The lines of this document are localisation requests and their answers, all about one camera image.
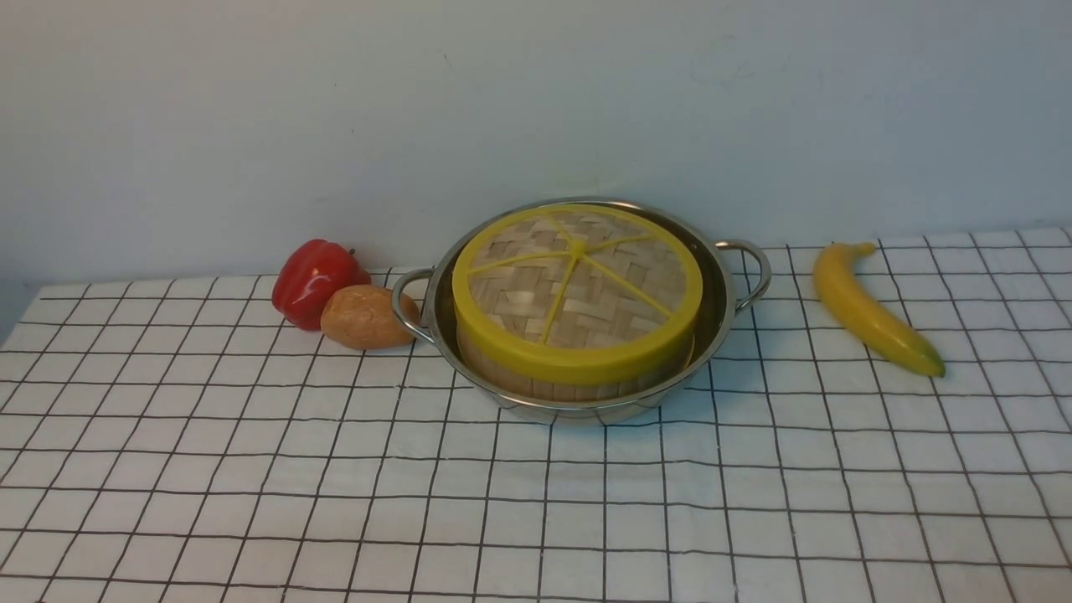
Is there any yellow-rimmed bamboo steamer basket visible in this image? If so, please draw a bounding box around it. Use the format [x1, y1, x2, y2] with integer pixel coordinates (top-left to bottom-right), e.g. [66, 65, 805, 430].
[456, 326, 694, 402]

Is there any red bell pepper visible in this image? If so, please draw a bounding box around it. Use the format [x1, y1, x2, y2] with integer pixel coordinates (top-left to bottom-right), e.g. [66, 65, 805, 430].
[271, 238, 372, 332]

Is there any stainless steel two-handled pot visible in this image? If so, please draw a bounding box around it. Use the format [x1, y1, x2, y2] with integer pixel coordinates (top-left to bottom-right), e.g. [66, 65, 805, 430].
[392, 196, 772, 426]

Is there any white black-grid tablecloth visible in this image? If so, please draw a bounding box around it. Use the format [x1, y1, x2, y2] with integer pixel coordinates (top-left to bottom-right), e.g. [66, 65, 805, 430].
[1, 227, 1071, 602]

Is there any yellow banana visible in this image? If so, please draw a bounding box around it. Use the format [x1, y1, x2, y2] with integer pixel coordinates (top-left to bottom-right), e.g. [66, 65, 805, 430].
[812, 242, 946, 378]

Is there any yellow-rimmed woven steamer lid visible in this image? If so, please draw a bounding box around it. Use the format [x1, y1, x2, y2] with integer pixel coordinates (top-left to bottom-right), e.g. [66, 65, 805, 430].
[451, 203, 704, 351]

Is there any brown potato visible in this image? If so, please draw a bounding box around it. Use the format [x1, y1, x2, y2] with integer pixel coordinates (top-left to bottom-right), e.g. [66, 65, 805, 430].
[321, 285, 415, 350]

